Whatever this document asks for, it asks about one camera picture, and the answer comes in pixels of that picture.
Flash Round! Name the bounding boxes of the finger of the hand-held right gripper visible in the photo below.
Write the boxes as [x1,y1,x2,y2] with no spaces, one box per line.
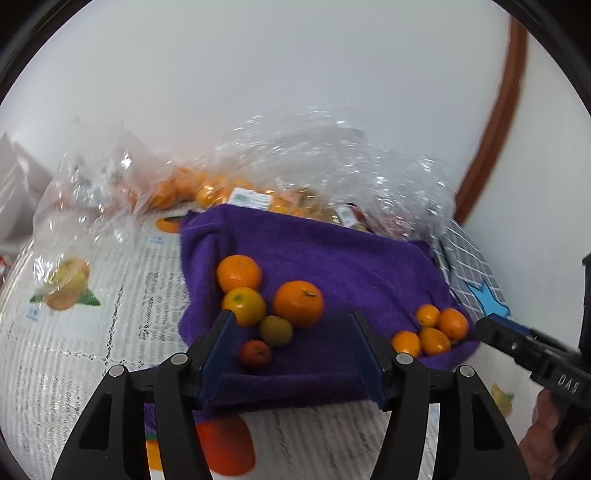
[475,314,533,366]

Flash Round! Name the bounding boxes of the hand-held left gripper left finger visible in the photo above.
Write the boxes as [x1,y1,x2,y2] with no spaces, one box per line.
[51,310,237,480]

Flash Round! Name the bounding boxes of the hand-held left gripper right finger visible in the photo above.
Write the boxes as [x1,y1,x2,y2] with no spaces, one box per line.
[348,310,529,480]

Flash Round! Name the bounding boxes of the small red-orange fruit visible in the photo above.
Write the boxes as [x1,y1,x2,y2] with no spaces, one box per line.
[239,340,272,369]

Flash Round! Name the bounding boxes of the small mandarin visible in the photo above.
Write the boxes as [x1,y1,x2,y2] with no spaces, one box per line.
[419,327,452,356]
[414,304,441,328]
[438,308,470,341]
[392,330,422,358]

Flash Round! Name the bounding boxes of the yellowish orange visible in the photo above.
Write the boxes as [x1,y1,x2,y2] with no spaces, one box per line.
[222,287,267,328]

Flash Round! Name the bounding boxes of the small green-yellow fruit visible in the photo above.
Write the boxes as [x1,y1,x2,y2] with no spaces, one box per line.
[259,315,294,347]

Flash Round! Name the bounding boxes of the large orange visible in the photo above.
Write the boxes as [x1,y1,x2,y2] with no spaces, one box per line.
[216,254,262,292]
[272,280,325,329]

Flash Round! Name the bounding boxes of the person's right hand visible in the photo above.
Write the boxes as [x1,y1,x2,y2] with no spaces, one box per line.
[518,390,563,480]

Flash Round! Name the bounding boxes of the grey plaid cushion blue star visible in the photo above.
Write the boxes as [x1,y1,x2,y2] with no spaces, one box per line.
[431,217,511,324]

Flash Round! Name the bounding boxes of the purple towel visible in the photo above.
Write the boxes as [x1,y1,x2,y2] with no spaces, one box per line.
[143,204,481,435]

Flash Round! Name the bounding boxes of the red snack packet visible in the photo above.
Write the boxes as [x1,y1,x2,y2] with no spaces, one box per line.
[335,203,370,232]

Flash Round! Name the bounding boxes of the pile of bagged oranges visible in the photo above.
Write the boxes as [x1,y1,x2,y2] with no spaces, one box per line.
[131,166,315,217]

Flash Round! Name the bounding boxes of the crumpled clear plastic bag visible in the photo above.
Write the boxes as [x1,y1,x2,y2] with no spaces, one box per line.
[32,131,185,310]

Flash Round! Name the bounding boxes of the large clear plastic bag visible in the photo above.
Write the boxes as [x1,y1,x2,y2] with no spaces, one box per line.
[215,108,458,241]

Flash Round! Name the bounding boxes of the white paper bag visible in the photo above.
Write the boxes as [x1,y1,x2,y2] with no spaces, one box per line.
[0,131,52,241]

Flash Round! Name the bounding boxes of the brown wooden door frame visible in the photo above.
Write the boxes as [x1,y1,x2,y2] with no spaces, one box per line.
[455,18,529,227]

